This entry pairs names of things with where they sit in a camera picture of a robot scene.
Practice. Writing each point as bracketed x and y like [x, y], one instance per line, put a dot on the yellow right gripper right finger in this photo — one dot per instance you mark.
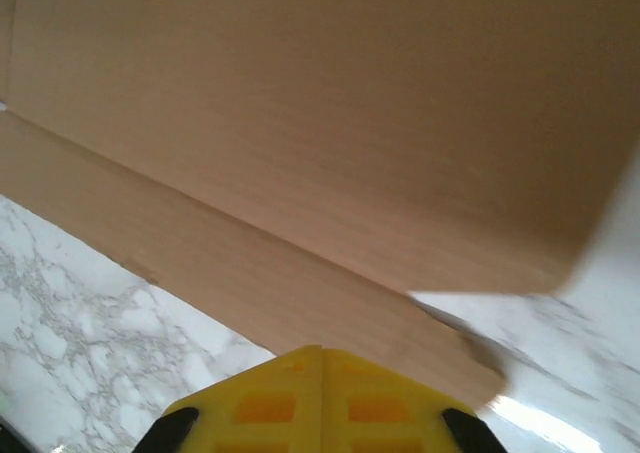
[380, 403]

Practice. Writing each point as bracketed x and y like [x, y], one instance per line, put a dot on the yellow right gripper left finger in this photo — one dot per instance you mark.
[265, 403]

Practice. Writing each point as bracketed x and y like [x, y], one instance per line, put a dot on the brown cardboard box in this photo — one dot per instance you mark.
[300, 123]

